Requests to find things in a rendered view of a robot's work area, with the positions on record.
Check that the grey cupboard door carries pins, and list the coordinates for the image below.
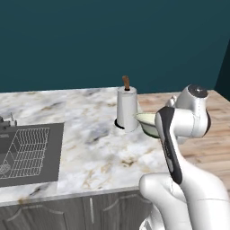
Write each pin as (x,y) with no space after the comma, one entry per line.
(36,217)
(119,212)

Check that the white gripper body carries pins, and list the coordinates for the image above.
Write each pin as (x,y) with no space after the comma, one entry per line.
(172,101)

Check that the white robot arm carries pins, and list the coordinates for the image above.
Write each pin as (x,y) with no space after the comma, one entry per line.
(197,191)

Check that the grey sink tap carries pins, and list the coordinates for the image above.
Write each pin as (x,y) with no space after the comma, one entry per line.
(9,122)

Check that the white paper towel roll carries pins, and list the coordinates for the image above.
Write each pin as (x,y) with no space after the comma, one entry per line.
(127,110)

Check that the grey sink basin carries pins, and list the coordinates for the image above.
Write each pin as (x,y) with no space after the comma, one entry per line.
(55,155)

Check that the pale green bowl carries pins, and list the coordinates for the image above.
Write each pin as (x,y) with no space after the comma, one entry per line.
(147,123)

